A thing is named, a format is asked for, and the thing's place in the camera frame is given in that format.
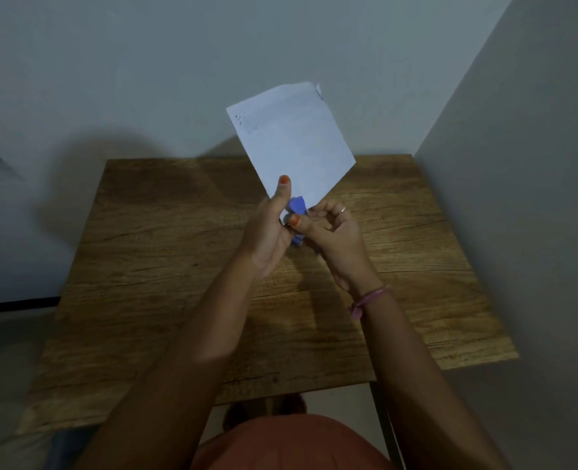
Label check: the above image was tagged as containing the person's left hand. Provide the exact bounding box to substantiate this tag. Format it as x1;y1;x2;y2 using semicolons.
234;175;295;280

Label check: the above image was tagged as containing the person's right hand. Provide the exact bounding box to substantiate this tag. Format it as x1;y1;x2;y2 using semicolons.
288;198;386;295

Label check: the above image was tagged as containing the blue stapler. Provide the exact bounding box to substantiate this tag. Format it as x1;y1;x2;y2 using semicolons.
284;196;311;250

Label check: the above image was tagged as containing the white paper sheet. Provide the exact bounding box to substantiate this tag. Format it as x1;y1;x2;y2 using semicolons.
226;81;357;226

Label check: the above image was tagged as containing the person's left forearm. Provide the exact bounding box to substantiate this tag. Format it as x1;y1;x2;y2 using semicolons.
73;254;271;470

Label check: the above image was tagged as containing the person's right forearm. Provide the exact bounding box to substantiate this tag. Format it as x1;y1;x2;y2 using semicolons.
351;283;511;470

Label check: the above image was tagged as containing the person's orange garment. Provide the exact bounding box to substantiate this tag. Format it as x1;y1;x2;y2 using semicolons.
190;413;393;470

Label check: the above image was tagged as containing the black baseboard strip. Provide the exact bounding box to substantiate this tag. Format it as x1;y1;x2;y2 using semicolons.
0;296;62;317

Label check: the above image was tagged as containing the blue fabric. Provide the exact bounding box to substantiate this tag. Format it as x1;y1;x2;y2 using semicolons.
48;426;100;470

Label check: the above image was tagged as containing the pink wrist bracelet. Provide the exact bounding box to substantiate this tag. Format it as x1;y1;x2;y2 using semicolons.
350;285;393;321

